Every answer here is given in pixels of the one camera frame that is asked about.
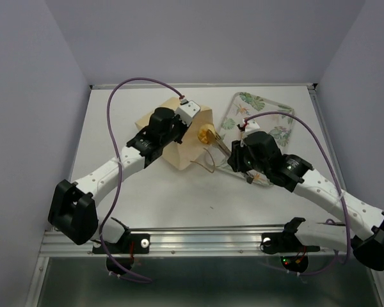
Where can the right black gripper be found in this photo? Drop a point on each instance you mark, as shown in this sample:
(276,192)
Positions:
(235,158)

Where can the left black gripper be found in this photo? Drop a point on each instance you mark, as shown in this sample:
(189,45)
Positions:
(184,128)

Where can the brown paper bag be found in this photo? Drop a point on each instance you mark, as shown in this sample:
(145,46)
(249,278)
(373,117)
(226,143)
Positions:
(179,155)

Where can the orange fake croissant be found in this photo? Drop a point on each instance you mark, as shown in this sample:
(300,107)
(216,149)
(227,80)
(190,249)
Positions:
(206,134)

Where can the metal kitchen tongs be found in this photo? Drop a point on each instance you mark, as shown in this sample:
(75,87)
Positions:
(221,146)

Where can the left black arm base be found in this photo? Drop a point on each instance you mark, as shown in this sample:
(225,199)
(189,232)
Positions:
(127,244)

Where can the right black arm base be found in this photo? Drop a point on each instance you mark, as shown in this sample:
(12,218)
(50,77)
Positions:
(286,242)

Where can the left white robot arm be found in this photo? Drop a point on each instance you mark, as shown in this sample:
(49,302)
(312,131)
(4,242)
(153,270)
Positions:
(74,205)

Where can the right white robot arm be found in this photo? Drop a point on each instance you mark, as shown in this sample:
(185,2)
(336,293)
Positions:
(360,227)

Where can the floral leaf pattern tray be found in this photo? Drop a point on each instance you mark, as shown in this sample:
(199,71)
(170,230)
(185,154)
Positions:
(274,119)

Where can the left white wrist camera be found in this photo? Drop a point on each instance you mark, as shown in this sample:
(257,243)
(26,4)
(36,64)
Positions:
(187,110)

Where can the aluminium front rail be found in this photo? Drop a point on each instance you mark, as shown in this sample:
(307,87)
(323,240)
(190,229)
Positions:
(205,242)

